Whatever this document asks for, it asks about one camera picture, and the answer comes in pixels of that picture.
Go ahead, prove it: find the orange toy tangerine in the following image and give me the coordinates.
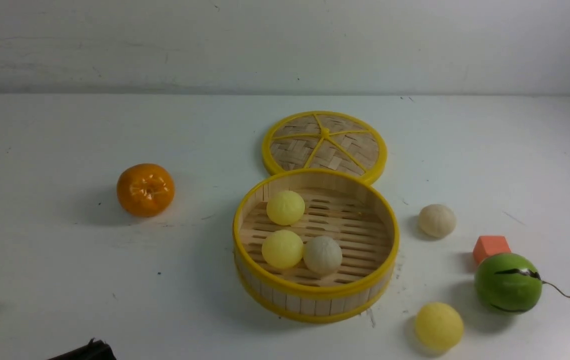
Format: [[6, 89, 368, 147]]
[[116, 162, 176, 218]]

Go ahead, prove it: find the bamboo steamer tray yellow rim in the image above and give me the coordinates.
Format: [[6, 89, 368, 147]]
[[232, 168, 400, 324]]

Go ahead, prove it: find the yellow bun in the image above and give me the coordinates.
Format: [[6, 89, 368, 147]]
[[261, 229, 304, 270], [414, 301, 464, 353], [266, 190, 306, 226]]

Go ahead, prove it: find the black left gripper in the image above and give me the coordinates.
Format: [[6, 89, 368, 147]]
[[51, 338, 117, 360]]

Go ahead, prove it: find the woven bamboo steamer lid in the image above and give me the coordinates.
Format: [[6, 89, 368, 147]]
[[260, 111, 388, 184]]

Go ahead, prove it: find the orange foam cube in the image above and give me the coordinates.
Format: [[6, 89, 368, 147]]
[[472, 235, 511, 265]]

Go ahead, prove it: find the green toy watermelon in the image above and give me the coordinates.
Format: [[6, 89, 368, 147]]
[[474, 252, 570, 315]]

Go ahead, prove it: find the white bun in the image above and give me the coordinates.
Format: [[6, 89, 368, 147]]
[[303, 235, 343, 276], [417, 203, 458, 239]]

